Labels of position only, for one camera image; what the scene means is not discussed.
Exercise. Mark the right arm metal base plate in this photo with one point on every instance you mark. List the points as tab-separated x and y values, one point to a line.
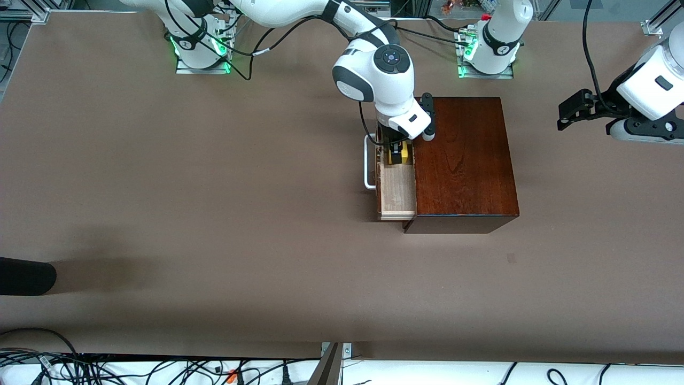
203	70

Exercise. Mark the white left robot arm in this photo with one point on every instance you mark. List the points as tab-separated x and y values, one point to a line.
502	32

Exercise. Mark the aluminium frame profile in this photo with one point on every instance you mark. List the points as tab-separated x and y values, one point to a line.
37	16
654	27

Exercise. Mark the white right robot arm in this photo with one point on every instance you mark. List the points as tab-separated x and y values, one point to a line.
374	69

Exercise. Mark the dark brown wooden cabinet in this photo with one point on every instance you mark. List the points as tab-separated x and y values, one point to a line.
465	160

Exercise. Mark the grey metal bracket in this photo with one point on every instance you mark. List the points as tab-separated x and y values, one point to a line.
331	363

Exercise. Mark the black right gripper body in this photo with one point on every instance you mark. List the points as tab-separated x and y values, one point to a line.
388	140

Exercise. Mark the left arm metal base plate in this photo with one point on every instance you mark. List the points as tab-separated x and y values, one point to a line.
502	75

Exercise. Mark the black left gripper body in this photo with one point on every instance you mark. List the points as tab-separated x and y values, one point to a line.
607	105

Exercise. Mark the black rounded cylinder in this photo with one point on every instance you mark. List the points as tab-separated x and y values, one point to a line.
26	277

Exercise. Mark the yellow block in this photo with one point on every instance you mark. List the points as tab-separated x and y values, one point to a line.
405	152

